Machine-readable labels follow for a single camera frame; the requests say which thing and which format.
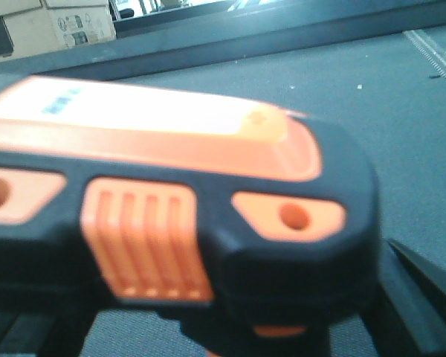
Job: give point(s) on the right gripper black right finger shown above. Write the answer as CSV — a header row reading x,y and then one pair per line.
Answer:
x,y
408,314

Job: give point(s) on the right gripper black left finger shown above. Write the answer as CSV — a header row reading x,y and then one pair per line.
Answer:
x,y
44,329

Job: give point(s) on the orange black barcode scanner gun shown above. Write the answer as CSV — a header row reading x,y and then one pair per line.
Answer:
x,y
252,225

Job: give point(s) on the lower stacked cardboard box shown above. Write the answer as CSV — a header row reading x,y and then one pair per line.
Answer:
x,y
29,28

